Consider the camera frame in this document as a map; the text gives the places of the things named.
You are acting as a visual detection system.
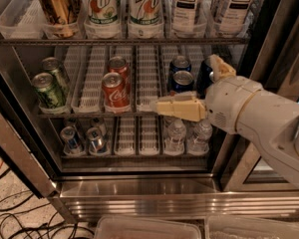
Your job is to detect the front red cola can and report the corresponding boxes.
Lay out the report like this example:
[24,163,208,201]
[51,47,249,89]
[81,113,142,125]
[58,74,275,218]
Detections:
[102,73,130,109]

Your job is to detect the red cola can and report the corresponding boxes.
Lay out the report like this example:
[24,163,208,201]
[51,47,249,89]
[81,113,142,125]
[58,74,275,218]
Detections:
[108,56,131,93]
[102,73,130,109]

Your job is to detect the right blue silver can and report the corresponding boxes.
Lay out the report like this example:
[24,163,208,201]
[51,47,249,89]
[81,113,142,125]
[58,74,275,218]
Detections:
[87,127,107,154]

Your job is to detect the clear plastic bin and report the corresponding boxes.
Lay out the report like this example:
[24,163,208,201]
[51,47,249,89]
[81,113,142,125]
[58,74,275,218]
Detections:
[93,215,201,239]
[205,215,299,239]

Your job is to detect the left 7up bottle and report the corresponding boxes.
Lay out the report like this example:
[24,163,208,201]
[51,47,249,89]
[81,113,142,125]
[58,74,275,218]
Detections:
[85,0,120,26]

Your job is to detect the left clear water bottle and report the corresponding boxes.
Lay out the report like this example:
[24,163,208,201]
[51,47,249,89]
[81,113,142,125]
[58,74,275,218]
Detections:
[165,119,186,156]

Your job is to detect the blue silver can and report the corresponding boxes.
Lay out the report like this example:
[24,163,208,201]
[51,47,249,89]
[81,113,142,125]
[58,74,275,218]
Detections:
[87,127,107,154]
[61,126,83,154]

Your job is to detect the right 7up bottle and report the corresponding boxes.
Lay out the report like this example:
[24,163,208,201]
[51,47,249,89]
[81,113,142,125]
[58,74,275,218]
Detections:
[129,0,160,26]

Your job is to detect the front left pepsi can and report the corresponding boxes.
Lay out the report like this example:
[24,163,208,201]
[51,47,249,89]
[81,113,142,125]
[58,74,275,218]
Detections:
[169,71,194,95]

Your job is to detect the right tea bottle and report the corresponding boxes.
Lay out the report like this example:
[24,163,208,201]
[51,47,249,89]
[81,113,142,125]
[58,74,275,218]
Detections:
[210,0,253,37]

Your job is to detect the right clear plastic bin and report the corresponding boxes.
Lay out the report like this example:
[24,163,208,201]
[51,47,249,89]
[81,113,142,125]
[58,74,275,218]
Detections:
[205,215,299,239]

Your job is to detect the rear red cola can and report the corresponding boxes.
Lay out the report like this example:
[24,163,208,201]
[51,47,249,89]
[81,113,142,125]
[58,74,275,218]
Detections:
[108,56,131,93]

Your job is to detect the left tea bottle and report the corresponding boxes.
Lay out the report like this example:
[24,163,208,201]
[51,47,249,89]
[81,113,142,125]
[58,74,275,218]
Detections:
[171,0,203,33]

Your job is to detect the gold tall can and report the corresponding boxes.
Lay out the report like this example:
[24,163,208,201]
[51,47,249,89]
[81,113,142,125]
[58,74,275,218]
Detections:
[39,0,81,38]

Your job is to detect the rear left pepsi can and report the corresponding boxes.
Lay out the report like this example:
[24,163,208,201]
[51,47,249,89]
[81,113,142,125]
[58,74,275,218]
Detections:
[168,55,191,79]

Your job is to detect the green can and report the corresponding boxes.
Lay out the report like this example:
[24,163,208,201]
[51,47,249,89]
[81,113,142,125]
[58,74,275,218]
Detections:
[32,73,66,109]
[41,57,70,96]

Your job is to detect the tea bottle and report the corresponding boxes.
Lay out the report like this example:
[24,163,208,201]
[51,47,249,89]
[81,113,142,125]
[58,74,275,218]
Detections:
[171,0,203,33]
[210,0,253,37]

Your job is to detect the empty clear shelf tray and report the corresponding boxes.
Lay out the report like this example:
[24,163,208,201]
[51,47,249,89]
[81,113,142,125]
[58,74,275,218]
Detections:
[0,0,44,39]

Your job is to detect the front green can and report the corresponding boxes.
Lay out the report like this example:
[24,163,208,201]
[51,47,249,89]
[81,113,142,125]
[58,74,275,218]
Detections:
[32,73,66,109]

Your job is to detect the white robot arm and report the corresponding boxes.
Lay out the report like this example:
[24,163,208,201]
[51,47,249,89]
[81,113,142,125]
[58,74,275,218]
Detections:
[150,55,299,189]

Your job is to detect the right clear water bottle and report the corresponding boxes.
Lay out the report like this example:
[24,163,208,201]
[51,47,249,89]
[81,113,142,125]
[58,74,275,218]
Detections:
[187,119,212,155]

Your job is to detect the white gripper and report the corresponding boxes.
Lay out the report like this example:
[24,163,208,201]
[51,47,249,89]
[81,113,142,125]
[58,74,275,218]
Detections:
[149,54,263,134]

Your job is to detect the rear right pepsi can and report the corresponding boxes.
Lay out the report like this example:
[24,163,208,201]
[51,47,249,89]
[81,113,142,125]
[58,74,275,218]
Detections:
[196,58,212,99]

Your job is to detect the rear green can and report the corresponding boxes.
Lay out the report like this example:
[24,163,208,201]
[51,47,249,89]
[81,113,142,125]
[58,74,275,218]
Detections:
[41,57,70,96]

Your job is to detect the pepsi can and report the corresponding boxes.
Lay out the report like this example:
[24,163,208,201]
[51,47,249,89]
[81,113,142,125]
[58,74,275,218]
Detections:
[169,71,194,95]
[168,55,191,79]
[196,58,212,99]

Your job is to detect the left clear plastic bin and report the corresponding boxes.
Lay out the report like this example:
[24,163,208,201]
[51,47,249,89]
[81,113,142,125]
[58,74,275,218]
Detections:
[93,215,201,239]

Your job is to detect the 7up bottle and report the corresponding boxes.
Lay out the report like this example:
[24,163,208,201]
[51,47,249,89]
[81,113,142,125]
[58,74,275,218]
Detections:
[129,0,160,26]
[85,0,120,26]

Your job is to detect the clear water bottle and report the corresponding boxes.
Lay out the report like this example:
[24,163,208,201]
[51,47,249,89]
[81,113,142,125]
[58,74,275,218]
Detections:
[165,119,186,156]
[187,119,212,155]

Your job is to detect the left blue silver can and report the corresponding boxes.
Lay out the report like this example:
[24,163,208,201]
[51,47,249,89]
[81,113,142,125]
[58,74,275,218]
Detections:
[61,126,83,154]

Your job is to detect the stainless steel fridge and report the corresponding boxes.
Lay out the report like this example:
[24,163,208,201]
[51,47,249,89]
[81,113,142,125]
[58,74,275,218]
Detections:
[0,0,299,223]

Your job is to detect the black floor cables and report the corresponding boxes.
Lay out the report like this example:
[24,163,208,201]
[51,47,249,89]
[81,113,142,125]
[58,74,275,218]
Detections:
[0,161,95,239]

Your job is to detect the open steel fridge door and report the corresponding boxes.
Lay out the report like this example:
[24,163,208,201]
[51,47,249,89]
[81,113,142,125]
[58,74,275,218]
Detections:
[0,89,56,198]

